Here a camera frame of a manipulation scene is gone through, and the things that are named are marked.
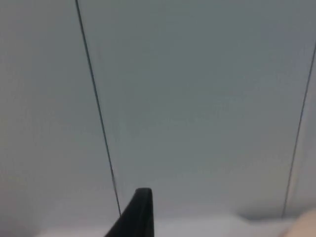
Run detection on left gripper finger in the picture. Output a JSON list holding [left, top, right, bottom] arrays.
[[103, 188, 155, 237]]

